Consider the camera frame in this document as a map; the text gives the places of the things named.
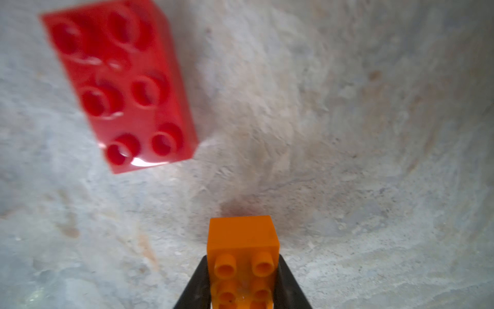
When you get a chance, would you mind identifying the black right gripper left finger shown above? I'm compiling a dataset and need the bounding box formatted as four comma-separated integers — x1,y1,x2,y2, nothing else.
173,256,212,309

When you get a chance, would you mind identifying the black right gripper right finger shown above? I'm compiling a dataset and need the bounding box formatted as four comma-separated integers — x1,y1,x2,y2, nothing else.
273,255,313,309

